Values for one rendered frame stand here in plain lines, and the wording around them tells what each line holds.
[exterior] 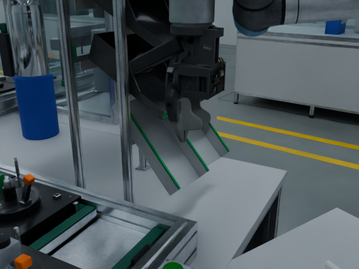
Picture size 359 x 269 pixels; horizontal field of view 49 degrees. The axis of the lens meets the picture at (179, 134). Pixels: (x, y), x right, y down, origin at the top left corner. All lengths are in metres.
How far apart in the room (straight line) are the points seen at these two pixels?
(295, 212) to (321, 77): 2.21
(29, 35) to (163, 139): 0.82
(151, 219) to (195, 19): 0.52
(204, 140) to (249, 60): 3.86
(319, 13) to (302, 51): 4.01
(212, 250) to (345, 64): 3.81
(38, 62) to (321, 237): 1.23
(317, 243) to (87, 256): 0.58
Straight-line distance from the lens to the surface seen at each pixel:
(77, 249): 0.98
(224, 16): 10.39
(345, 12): 0.78
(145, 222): 0.99
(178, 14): 0.65
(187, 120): 0.70
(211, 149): 1.21
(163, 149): 1.07
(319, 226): 1.19
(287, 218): 2.83
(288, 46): 4.82
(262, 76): 5.00
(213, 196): 1.27
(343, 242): 1.15
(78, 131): 1.12
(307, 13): 0.76
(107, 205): 1.04
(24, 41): 1.71
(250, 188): 1.33
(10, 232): 0.99
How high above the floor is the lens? 1.49
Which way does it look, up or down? 21 degrees down
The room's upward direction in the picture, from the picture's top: straight up
